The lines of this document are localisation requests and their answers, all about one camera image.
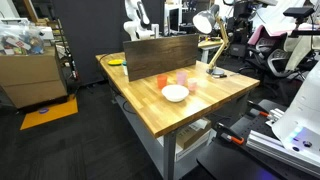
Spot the grey lamp cable with switch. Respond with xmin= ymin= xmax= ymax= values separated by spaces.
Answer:
xmin=211 ymin=73 xmax=239 ymax=80

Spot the orange plastic cup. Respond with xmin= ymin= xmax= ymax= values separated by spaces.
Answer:
xmin=156 ymin=74 xmax=168 ymax=90

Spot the white bowl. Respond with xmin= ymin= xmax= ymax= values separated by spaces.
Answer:
xmin=161 ymin=84 xmax=190 ymax=103

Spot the translucent purple plastic cup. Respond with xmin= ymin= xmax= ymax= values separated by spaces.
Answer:
xmin=176 ymin=70 xmax=188 ymax=87

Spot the dark wooden board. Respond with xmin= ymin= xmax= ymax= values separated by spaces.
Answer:
xmin=122 ymin=33 xmax=200 ymax=83

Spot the white cup with teal rim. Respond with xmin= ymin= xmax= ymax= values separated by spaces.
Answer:
xmin=121 ymin=60 xmax=129 ymax=77

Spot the yellow plate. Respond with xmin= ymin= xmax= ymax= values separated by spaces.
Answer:
xmin=107 ymin=58 xmax=125 ymax=67

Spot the cardboard box with label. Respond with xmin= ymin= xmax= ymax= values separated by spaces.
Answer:
xmin=175 ymin=117 xmax=213 ymax=151

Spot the light wooden desk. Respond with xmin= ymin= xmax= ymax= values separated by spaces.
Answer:
xmin=197 ymin=39 xmax=225 ymax=64

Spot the computer monitor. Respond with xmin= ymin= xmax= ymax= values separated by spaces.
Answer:
xmin=168 ymin=7 xmax=181 ymax=34

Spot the black orange bar clamp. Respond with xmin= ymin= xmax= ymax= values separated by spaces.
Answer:
xmin=247 ymin=99 xmax=273 ymax=118
xmin=214 ymin=122 xmax=246 ymax=146

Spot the black partition panel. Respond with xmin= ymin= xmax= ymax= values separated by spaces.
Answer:
xmin=51 ymin=0 xmax=166 ymax=87

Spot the black perforated breadboard table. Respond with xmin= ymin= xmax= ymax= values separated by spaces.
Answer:
xmin=196 ymin=98 xmax=320 ymax=180

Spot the orange floor mat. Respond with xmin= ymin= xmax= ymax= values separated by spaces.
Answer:
xmin=19 ymin=94 xmax=79 ymax=131

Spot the grey mesh office chair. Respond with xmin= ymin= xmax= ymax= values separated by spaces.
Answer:
xmin=246 ymin=24 xmax=291 ymax=79

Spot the short aluminium extrusion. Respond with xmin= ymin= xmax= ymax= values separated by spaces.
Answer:
xmin=265 ymin=108 xmax=285 ymax=126

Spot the long aluminium extrusion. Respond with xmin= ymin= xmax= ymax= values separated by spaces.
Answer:
xmin=246 ymin=129 xmax=320 ymax=178

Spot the large cardboard box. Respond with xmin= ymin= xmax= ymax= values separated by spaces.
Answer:
xmin=0 ymin=46 xmax=69 ymax=109

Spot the white office chair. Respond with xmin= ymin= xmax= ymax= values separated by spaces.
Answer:
xmin=283 ymin=6 xmax=320 ymax=73

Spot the clear bag of toys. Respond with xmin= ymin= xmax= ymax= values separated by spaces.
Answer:
xmin=0 ymin=20 xmax=46 ymax=56

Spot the grey metal table frame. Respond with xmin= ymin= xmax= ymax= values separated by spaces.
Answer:
xmin=114 ymin=93 xmax=251 ymax=180

